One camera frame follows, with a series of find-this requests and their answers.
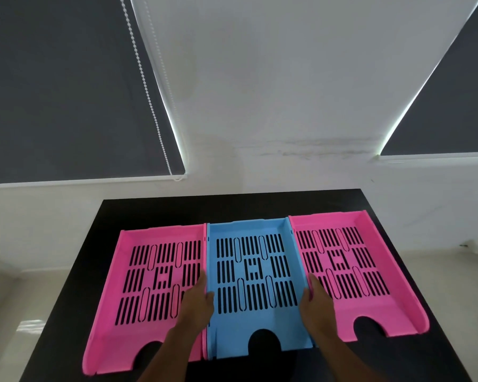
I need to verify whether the person's left hand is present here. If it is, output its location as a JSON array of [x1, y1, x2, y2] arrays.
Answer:
[[177, 271, 215, 335]]

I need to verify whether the person's right hand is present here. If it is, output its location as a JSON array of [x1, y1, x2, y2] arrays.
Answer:
[[299, 273, 338, 341]]

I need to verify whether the blue plastic paper tray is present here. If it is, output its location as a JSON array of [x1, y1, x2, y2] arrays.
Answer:
[[204, 217, 316, 361]]

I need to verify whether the person's left forearm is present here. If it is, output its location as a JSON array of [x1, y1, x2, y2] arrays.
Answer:
[[136, 327, 202, 382]]

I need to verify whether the person's right forearm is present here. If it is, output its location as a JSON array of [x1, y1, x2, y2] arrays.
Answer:
[[315, 333, 385, 382]]

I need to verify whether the pink plastic paper tray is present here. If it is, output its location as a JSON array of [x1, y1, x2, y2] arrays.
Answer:
[[288, 210, 430, 343], [82, 224, 208, 375]]

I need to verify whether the dark grey roller blind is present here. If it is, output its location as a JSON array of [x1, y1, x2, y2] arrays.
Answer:
[[380, 0, 478, 157], [0, 0, 186, 184]]

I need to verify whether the white bead blind chain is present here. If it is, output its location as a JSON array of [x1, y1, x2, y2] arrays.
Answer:
[[119, 0, 186, 182]]

